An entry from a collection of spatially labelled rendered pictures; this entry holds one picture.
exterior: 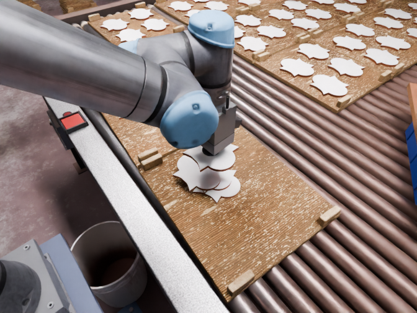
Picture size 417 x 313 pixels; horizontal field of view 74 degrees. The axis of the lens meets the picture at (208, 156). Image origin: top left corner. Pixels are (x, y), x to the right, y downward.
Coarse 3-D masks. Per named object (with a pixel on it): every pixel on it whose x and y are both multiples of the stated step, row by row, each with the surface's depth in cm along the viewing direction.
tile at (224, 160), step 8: (184, 152) 66; (192, 152) 66; (200, 152) 66; (224, 152) 66; (232, 152) 66; (200, 160) 64; (208, 160) 64; (216, 160) 64; (224, 160) 64; (232, 160) 64; (200, 168) 62; (216, 168) 62; (224, 168) 62
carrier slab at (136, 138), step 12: (108, 120) 91; (120, 120) 91; (120, 132) 87; (132, 132) 87; (144, 132) 87; (156, 132) 87; (132, 144) 84; (144, 144) 84; (156, 144) 84; (168, 144) 84; (132, 156) 80
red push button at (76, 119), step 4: (72, 116) 94; (76, 116) 94; (80, 116) 94; (64, 120) 92; (68, 120) 92; (72, 120) 92; (76, 120) 92; (80, 120) 92; (64, 124) 91; (68, 124) 91; (72, 124) 91; (76, 124) 91; (68, 128) 90
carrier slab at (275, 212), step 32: (256, 160) 79; (160, 192) 72; (192, 192) 72; (256, 192) 72; (288, 192) 72; (192, 224) 66; (224, 224) 66; (256, 224) 66; (288, 224) 66; (224, 256) 60; (256, 256) 60; (224, 288) 56
